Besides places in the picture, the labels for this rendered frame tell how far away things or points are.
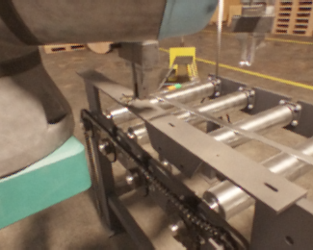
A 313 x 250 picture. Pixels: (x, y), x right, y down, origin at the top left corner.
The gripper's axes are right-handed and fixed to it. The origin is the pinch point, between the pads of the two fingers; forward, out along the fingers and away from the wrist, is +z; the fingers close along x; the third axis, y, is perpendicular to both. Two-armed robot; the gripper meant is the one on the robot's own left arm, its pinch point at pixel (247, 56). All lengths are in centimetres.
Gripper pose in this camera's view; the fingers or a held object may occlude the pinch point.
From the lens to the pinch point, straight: 105.1
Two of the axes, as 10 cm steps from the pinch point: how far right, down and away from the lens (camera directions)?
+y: 4.1, -4.4, 8.0
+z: 0.5, 8.8, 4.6
